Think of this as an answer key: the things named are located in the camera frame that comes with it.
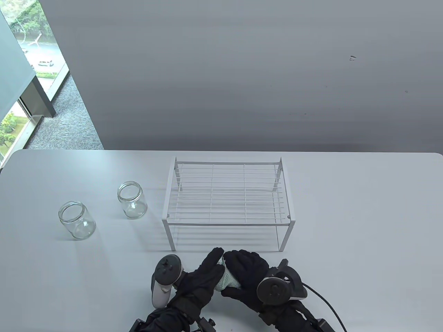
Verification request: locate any black and white controller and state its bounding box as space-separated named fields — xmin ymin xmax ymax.
xmin=257 ymin=259 xmax=308 ymax=306
xmin=151 ymin=254 xmax=183 ymax=308

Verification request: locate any person's right forearm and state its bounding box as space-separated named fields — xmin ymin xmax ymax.
xmin=277 ymin=301 xmax=319 ymax=332

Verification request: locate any clear glass jar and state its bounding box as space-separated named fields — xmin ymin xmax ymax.
xmin=117 ymin=181 xmax=148 ymax=219
xmin=58 ymin=201 xmax=97 ymax=240

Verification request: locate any person's left hand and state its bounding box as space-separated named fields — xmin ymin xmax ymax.
xmin=169 ymin=247 xmax=226 ymax=314

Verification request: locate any green fish scale cleaning cloth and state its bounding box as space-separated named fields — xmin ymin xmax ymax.
xmin=214 ymin=259 xmax=241 ymax=291

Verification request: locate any person's right hand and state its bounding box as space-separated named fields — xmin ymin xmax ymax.
xmin=221 ymin=250 xmax=277 ymax=314

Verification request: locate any black cable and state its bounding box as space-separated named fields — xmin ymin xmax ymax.
xmin=303 ymin=284 xmax=347 ymax=332

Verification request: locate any white wire rack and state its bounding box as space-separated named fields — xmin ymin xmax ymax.
xmin=162 ymin=157 xmax=296 ymax=252

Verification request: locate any glass window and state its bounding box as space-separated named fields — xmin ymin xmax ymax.
xmin=0 ymin=0 xmax=70 ymax=166

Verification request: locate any grey window column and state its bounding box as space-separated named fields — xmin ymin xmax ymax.
xmin=0 ymin=12 xmax=56 ymax=119

